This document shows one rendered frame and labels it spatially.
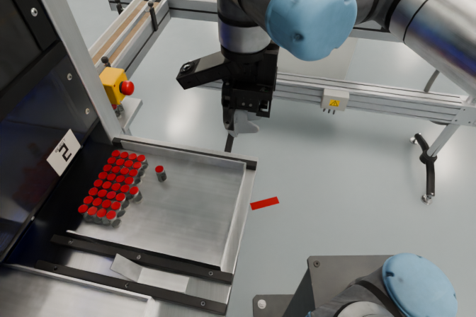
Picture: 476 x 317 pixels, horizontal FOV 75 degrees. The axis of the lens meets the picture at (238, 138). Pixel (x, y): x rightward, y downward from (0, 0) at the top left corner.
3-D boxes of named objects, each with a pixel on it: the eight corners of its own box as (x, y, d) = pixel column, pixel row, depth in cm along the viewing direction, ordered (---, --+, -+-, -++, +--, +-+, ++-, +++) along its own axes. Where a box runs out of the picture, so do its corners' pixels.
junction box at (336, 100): (319, 108, 156) (324, 95, 149) (320, 101, 159) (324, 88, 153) (344, 112, 155) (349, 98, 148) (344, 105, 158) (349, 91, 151)
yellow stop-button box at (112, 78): (95, 102, 86) (86, 81, 80) (108, 85, 90) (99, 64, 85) (121, 105, 85) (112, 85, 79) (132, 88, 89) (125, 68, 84)
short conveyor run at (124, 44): (98, 134, 94) (77, 94, 82) (52, 126, 96) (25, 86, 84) (174, 19, 137) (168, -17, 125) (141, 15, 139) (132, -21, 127)
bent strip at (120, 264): (118, 278, 63) (109, 269, 59) (125, 263, 65) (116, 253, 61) (184, 293, 62) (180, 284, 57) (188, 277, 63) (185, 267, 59)
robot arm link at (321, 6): (401, -29, 28) (325, -65, 34) (299, -2, 25) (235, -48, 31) (372, 47, 34) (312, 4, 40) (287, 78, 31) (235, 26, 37)
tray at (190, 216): (72, 238, 69) (66, 231, 66) (125, 148, 85) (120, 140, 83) (221, 272, 64) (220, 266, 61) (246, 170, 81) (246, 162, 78)
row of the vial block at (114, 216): (110, 227, 70) (103, 218, 67) (142, 164, 82) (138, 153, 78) (119, 229, 70) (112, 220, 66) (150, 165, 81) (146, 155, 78)
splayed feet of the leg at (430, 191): (418, 203, 172) (431, 190, 162) (406, 136, 204) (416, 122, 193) (434, 206, 171) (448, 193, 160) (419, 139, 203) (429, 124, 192)
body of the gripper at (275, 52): (268, 122, 51) (275, 61, 42) (218, 114, 52) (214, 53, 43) (275, 92, 56) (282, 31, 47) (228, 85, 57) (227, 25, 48)
